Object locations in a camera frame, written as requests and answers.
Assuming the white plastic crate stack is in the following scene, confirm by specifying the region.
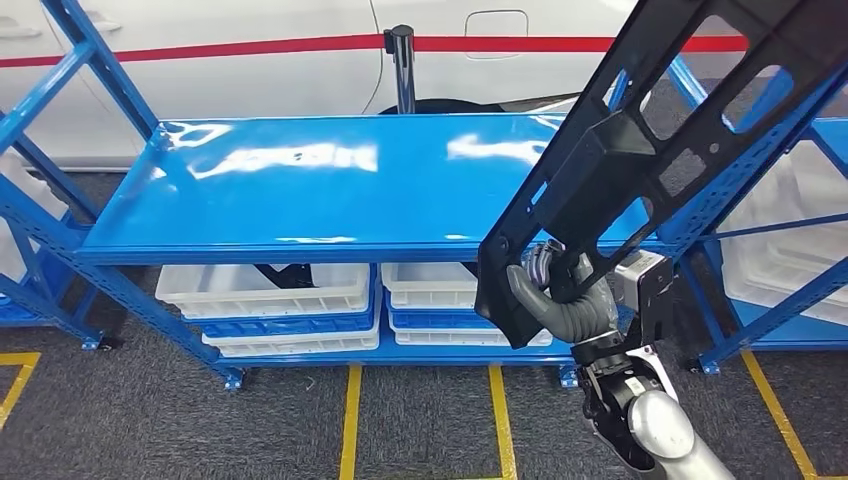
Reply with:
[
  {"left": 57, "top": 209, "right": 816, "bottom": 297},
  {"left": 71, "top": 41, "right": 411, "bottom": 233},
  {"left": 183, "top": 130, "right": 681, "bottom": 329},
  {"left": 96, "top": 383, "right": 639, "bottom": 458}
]
[
  {"left": 718, "top": 139, "right": 848, "bottom": 329},
  {"left": 0, "top": 148, "right": 71, "bottom": 283}
]

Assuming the red barrier belt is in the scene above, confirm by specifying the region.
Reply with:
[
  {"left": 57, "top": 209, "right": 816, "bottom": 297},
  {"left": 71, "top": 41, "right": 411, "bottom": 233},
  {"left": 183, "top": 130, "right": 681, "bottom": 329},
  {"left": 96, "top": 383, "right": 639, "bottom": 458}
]
[
  {"left": 413, "top": 34, "right": 750, "bottom": 54},
  {"left": 0, "top": 34, "right": 387, "bottom": 70}
]

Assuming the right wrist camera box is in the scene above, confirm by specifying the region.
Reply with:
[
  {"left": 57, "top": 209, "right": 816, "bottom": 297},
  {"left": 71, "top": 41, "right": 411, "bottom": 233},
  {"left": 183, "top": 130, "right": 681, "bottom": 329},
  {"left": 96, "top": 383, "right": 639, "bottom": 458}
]
[{"left": 612, "top": 250, "right": 676, "bottom": 346}]

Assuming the black stanchion post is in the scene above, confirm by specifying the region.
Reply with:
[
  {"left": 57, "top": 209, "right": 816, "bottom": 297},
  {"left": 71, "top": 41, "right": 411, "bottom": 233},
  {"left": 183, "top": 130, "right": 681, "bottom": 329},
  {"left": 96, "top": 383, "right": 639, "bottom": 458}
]
[{"left": 384, "top": 24, "right": 417, "bottom": 116}]

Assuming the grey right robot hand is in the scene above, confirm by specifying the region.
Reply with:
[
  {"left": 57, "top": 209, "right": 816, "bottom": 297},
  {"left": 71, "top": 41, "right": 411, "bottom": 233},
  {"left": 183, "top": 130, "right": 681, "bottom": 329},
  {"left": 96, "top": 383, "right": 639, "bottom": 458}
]
[{"left": 506, "top": 241, "right": 617, "bottom": 328}]

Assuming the white car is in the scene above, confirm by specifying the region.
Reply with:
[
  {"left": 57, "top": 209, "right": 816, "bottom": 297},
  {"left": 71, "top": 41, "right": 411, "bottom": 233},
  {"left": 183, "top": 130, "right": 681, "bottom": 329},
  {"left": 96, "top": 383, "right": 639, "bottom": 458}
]
[{"left": 0, "top": 0, "right": 750, "bottom": 170}]

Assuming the black bracket part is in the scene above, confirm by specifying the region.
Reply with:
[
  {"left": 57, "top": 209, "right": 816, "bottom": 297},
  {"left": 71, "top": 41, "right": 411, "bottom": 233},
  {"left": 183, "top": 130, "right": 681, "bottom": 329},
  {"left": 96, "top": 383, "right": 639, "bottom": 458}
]
[{"left": 254, "top": 263, "right": 318, "bottom": 291}]

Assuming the blue steel shelf rack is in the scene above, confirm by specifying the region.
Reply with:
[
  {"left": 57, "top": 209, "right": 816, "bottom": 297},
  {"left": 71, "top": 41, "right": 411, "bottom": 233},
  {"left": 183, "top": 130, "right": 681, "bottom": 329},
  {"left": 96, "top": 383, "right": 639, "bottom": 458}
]
[
  {"left": 688, "top": 115, "right": 848, "bottom": 376},
  {"left": 0, "top": 105, "right": 107, "bottom": 352},
  {"left": 0, "top": 0, "right": 848, "bottom": 393}
]

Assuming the long black plastic frame part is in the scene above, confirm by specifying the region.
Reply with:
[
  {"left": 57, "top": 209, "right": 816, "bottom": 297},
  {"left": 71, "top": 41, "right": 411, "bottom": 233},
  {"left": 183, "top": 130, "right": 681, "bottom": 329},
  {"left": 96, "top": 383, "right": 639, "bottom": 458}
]
[{"left": 474, "top": 0, "right": 848, "bottom": 350}]

